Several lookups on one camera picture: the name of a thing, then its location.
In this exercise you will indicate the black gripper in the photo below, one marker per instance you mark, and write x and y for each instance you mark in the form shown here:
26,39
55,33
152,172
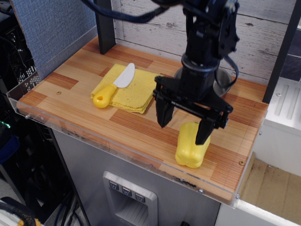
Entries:
183,91

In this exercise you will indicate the yellow toy bell pepper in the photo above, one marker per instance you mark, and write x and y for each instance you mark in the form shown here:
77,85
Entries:
188,153

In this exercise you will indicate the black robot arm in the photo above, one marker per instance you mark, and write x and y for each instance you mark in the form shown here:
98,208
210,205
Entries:
211,37

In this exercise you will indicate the stainless steel pot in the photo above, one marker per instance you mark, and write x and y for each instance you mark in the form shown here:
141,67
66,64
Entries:
220,89

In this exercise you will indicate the yellow folded cloth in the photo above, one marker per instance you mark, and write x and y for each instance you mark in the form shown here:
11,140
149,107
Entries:
133,98

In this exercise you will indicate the clear acrylic table guard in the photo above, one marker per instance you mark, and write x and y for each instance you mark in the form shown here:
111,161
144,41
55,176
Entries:
62,102

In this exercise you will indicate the silver toy fridge cabinet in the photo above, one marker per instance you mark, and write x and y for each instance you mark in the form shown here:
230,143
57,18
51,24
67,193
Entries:
116,192

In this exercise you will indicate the white toy sink unit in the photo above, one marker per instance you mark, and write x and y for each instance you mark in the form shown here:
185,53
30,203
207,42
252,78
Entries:
270,193

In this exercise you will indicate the blue fabric panel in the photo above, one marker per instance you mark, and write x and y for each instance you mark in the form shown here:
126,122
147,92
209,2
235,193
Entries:
54,30

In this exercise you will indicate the yellow object bottom left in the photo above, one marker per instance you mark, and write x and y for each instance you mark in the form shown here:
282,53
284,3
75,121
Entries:
29,222

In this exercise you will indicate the toy knife yellow handle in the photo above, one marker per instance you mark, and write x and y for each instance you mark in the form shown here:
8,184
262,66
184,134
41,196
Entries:
118,77

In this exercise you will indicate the dark left vertical post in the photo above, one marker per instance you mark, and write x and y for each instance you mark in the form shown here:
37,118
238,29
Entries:
106,34

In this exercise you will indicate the dark vertical post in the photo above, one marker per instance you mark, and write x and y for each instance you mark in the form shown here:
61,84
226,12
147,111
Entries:
106,34
285,46

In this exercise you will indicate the dark right vertical post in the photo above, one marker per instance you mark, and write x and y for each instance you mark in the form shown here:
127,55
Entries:
285,46

